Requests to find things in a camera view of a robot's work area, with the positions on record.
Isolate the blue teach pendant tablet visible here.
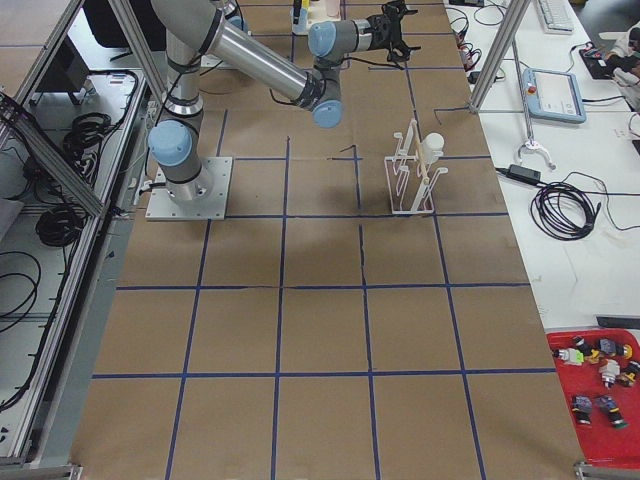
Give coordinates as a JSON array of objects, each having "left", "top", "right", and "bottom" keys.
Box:
[{"left": 521, "top": 68, "right": 586, "bottom": 124}]

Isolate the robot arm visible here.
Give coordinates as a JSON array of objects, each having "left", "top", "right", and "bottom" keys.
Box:
[{"left": 148, "top": 1, "right": 413, "bottom": 205}]

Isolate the cream serving tray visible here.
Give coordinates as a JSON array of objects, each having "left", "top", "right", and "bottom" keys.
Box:
[{"left": 306, "top": 1, "right": 341, "bottom": 33}]

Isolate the pink cup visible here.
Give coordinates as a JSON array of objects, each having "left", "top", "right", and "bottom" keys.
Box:
[{"left": 325, "top": 0, "right": 340, "bottom": 18}]

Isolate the aluminium frame post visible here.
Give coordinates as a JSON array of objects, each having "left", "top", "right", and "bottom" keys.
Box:
[{"left": 469, "top": 0, "right": 530, "bottom": 113}]

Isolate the light blue cup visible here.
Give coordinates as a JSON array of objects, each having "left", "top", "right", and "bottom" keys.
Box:
[{"left": 291, "top": 8, "right": 307, "bottom": 35}]

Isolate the white keyboard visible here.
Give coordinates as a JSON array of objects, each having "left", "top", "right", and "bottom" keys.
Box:
[{"left": 534, "top": 0, "right": 574, "bottom": 35}]

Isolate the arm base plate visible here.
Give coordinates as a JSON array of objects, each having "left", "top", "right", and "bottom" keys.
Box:
[{"left": 146, "top": 157, "right": 233, "bottom": 221}]

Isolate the white ikea cup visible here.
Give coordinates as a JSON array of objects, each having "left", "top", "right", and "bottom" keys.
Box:
[{"left": 421, "top": 132, "right": 445, "bottom": 164}]

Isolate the white wire cup rack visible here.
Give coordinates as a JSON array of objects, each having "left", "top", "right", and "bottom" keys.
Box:
[{"left": 384, "top": 119, "right": 448, "bottom": 216}]

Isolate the coiled black cable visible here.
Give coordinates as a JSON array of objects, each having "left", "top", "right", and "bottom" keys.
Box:
[{"left": 530, "top": 172, "right": 621, "bottom": 244}]

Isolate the black power adapter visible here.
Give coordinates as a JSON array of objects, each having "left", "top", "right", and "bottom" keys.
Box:
[{"left": 496, "top": 164, "right": 541, "bottom": 186}]

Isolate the brown paper table cover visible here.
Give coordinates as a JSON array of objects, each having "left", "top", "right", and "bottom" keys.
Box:
[{"left": 71, "top": 1, "right": 580, "bottom": 479}]

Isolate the red parts tray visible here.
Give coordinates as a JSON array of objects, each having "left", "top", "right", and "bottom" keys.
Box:
[{"left": 547, "top": 329, "right": 639, "bottom": 469}]

